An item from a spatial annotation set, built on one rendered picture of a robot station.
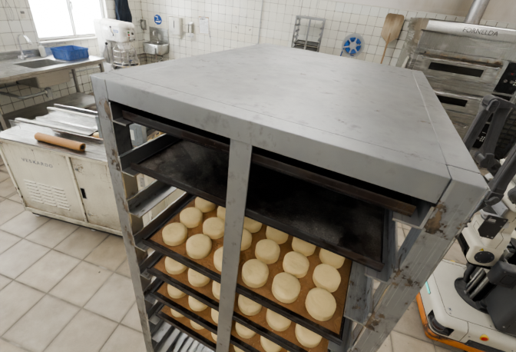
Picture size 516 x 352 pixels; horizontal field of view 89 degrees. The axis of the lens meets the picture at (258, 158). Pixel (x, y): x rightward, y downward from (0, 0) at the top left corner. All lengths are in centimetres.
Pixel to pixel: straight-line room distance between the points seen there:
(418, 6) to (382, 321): 551
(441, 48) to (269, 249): 449
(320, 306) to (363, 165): 30
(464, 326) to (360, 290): 201
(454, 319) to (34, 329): 272
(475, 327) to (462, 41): 361
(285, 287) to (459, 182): 33
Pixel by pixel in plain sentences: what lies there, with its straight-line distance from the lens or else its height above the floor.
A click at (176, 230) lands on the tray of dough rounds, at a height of 151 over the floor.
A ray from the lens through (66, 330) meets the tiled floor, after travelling 236.
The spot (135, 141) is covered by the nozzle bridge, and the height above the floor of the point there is 105.
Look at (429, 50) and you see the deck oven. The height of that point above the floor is 162.
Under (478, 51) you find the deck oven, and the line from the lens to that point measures 498.
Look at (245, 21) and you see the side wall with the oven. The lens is 593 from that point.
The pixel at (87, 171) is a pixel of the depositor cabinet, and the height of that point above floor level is 69.
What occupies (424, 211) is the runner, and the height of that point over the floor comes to 177.
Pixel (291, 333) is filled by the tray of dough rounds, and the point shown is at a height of 140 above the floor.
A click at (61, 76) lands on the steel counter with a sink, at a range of 481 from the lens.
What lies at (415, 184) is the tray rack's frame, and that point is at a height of 180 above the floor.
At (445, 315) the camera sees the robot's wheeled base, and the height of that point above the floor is 28.
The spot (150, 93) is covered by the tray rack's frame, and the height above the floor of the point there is 182.
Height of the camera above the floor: 193
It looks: 30 degrees down
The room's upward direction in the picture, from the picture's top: 8 degrees clockwise
